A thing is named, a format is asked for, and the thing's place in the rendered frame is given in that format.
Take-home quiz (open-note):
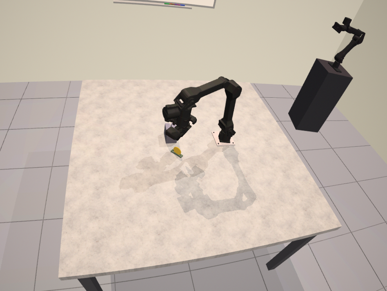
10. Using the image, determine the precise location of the gold coin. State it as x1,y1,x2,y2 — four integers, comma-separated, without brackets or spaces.
173,147,181,155

